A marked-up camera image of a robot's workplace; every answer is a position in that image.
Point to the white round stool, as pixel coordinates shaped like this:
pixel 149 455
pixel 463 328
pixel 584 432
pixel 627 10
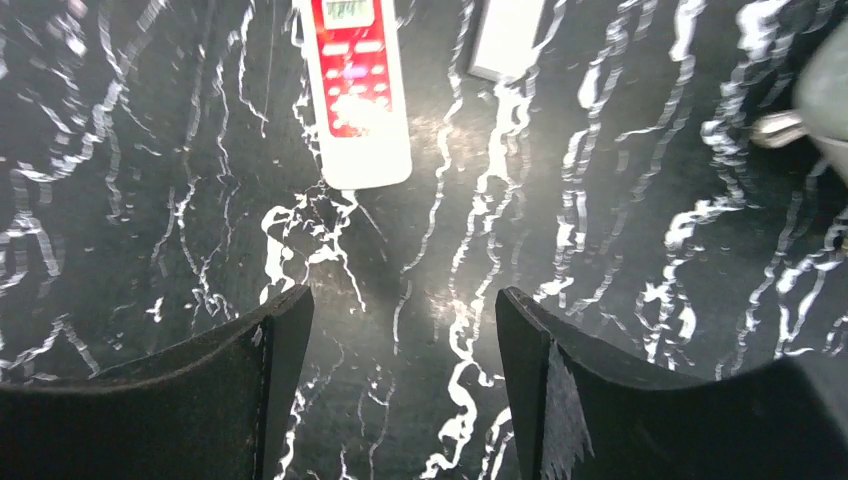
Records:
pixel 819 106

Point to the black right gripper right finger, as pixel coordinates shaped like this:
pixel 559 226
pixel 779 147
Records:
pixel 582 408

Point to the red and white remote control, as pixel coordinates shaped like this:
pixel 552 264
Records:
pixel 355 75

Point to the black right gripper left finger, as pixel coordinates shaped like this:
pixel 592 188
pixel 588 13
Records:
pixel 216 406

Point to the long white remote control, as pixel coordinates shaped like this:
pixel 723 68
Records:
pixel 504 47

